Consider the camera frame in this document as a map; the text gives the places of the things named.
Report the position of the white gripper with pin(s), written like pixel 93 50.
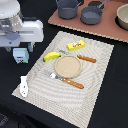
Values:
pixel 31 31

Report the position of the yellow butter block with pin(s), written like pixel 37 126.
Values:
pixel 75 45

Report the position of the light blue milk carton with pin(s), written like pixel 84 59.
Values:
pixel 21 55

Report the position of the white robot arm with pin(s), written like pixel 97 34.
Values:
pixel 15 28

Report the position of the yellow toy banana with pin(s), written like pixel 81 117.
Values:
pixel 51 55

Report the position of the round wooden plate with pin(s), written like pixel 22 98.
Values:
pixel 68 66

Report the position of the dark grey pot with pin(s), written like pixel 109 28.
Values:
pixel 67 9

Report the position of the dark grey saucepan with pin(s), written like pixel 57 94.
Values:
pixel 92 14

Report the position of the beige bowl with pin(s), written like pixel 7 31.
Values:
pixel 122 14

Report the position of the knife with wooden handle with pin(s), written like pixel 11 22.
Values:
pixel 79 56

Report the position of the fork with wooden handle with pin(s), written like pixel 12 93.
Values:
pixel 54 76

